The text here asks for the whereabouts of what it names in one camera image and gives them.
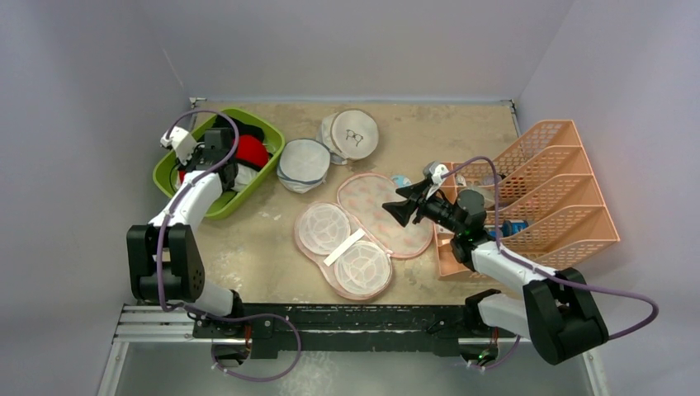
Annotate beige glasses print laundry bag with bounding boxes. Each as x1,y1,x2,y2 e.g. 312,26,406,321
315,109,379,165

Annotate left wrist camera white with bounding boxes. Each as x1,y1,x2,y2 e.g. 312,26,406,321
160,126,198,165

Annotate floral mesh laundry bag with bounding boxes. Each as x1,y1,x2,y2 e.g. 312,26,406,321
294,173,433,301

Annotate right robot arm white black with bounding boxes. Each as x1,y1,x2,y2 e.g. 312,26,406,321
381,178,610,365

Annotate blue toothbrush blister pack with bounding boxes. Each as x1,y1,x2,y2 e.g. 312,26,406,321
390,175,412,188

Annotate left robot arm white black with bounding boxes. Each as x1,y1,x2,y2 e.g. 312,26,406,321
126,127,246,337

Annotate white round mesh laundry bag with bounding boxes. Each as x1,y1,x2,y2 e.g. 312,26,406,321
277,139,330,194

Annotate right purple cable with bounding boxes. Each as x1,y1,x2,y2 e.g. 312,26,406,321
437,156,660,341

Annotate white cloth in bin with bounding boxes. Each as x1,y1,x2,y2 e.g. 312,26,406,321
170,161,259,193

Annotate blue can in organizer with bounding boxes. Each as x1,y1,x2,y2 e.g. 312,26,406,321
489,219,530,238

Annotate green plastic bin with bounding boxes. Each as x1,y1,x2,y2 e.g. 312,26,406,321
152,107,286,220

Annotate purple cable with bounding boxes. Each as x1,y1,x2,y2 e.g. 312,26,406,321
155,109,303,384
437,156,660,341

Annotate orange plastic file organizer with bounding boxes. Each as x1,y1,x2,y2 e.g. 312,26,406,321
442,120,620,269

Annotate grey box in organizer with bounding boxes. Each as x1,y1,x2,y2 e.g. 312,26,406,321
480,185,498,210

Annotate black garment in bin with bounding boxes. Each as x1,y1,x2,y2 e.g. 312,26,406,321
211,115,265,143

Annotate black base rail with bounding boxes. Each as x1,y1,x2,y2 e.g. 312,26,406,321
193,303,514,359

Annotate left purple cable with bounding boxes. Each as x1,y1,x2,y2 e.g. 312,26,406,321
155,109,303,384

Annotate red bra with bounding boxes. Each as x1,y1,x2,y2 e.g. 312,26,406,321
185,130,269,185

